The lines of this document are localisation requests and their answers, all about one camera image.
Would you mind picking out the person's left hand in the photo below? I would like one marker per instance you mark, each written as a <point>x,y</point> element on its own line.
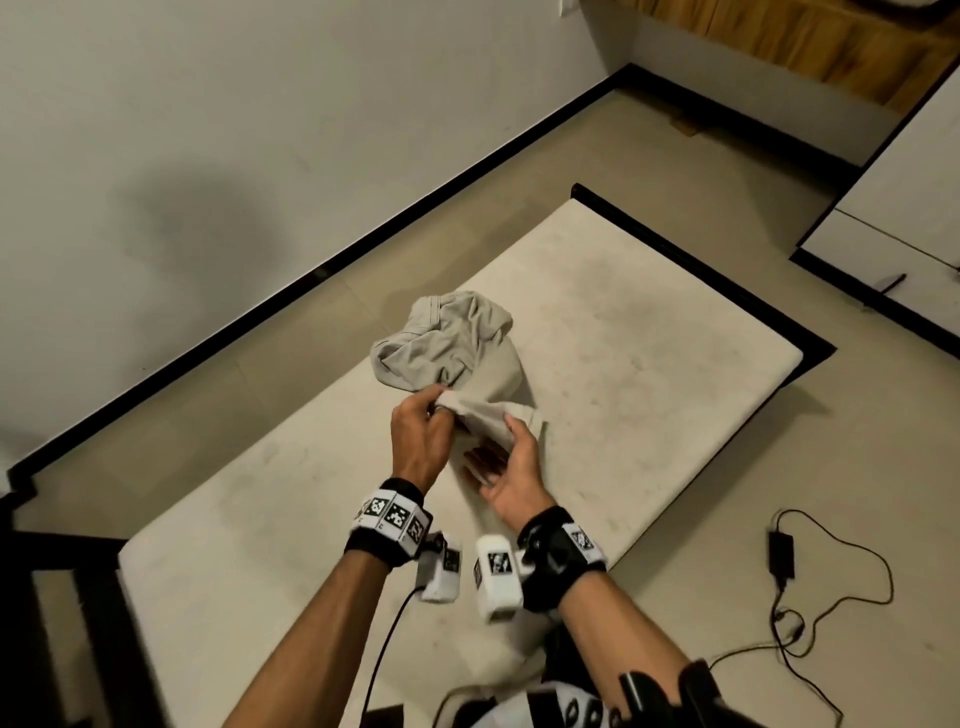
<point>411,442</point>

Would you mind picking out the person's right hand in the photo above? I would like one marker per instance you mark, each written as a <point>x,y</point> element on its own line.
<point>519,480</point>

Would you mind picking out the person's left thumb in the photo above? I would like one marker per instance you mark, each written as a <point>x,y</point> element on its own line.
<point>431,395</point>

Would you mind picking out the person's right thumb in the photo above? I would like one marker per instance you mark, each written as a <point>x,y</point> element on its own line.
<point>516,433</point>

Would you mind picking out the beige shorts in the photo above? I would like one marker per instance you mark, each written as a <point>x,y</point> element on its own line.
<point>450,352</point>

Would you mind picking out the person's right forearm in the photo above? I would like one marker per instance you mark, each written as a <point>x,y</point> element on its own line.
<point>615,637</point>

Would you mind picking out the person's left forearm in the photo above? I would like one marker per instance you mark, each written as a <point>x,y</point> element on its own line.
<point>315,645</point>

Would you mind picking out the right wristband with marker tags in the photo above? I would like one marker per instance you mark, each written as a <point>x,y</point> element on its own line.
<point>559,559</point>

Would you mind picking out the wristband with marker tags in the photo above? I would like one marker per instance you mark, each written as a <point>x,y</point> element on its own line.
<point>559,559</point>
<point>390,521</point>

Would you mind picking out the left wristband with marker tags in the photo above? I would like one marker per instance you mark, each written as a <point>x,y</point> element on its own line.
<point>390,521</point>

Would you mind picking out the black and white shirt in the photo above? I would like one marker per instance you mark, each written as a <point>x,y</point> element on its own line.
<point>555,709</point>

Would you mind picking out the black power adapter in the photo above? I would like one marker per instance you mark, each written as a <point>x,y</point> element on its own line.
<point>781,559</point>

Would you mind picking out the white cabinet with black base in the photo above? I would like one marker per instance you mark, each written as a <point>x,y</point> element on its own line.
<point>892,217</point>

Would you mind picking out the black metal chair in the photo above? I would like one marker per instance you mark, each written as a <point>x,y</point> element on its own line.
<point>45,600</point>

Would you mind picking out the wooden furniture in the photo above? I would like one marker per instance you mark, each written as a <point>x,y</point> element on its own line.
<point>817,37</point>

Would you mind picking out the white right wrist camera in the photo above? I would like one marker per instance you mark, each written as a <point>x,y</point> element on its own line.
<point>499,579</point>

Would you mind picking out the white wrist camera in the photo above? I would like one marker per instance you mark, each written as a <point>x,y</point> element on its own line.
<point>441,571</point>
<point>499,579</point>

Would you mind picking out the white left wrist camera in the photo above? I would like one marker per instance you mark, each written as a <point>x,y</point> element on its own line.
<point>441,571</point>

